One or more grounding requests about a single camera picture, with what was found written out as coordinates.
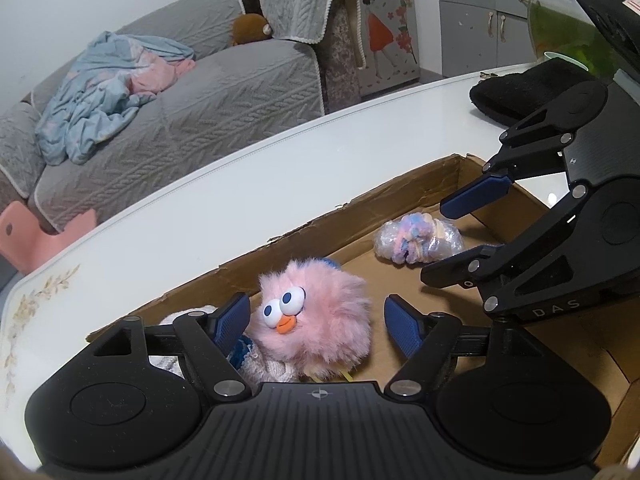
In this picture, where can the pastel knit bundle in bag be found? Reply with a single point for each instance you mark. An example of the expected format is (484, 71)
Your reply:
(417, 238)

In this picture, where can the brown plush toy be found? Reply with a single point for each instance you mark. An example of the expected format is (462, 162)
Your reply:
(249, 28)

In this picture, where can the black knit hat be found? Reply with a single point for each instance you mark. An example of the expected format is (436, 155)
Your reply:
(509, 99)

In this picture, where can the decorated refrigerator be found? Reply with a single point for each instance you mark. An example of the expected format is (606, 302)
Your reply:
(390, 45)

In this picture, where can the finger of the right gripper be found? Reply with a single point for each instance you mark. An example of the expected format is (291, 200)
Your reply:
(531, 148)
(497, 270)

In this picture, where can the brown cardboard box tray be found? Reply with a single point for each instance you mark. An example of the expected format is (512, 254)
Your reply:
(600, 339)

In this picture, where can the grey storage cabinet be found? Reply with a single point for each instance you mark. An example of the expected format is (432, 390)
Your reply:
(483, 34)

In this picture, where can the grey fabric sofa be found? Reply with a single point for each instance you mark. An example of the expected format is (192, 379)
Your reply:
(233, 97)

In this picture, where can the light blue crumpled blanket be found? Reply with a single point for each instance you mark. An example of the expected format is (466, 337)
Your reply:
(103, 91)

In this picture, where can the glass fish tank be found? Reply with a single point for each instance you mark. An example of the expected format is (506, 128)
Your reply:
(603, 35)

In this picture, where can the pink fluffy bird toy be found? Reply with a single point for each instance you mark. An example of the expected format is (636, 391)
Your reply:
(314, 318)

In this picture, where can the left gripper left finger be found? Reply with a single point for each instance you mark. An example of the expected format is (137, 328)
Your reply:
(206, 341)

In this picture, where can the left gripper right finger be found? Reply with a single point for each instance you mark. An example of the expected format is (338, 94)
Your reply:
(427, 343)

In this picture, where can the pink plastic chair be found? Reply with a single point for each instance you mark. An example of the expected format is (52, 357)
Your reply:
(26, 246)

